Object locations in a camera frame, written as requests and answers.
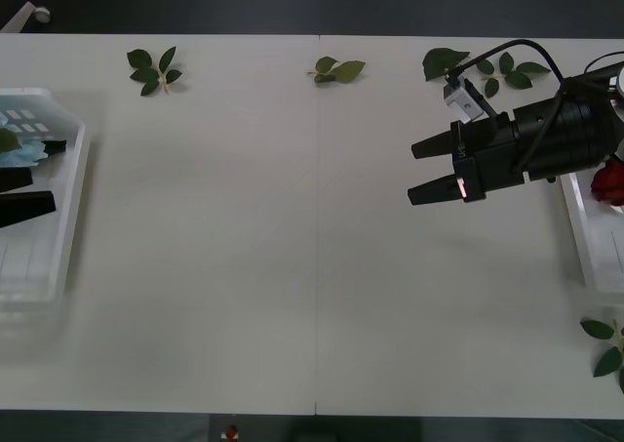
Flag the white shallow latticed box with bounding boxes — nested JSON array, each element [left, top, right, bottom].
[[0, 87, 95, 312]]

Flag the green twig, pale stalk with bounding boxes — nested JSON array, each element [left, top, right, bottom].
[[579, 317, 624, 379]]

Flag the white furniture leg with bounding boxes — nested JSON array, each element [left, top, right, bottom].
[[0, 0, 41, 34]]

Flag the white shallow plain box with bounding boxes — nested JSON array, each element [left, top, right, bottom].
[[559, 171, 624, 296]]

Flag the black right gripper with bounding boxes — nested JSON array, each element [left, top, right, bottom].
[[406, 111, 531, 208]]

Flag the large single green leaf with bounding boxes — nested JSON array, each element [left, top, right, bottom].
[[421, 47, 472, 83]]

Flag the green twig, small dark leaves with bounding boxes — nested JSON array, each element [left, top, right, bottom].
[[475, 51, 553, 99]]

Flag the olive green leaf twig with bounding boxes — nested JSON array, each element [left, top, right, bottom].
[[306, 56, 368, 85]]

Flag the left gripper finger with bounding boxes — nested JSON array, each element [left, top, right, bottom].
[[0, 190, 59, 230], [0, 167, 34, 193]]

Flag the red rose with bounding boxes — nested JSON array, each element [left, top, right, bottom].
[[590, 160, 624, 205]]

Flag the five-leaf green twig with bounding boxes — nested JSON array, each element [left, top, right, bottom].
[[126, 46, 184, 98]]

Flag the pale blue artificial flower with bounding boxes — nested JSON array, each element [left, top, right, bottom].
[[0, 139, 68, 171]]

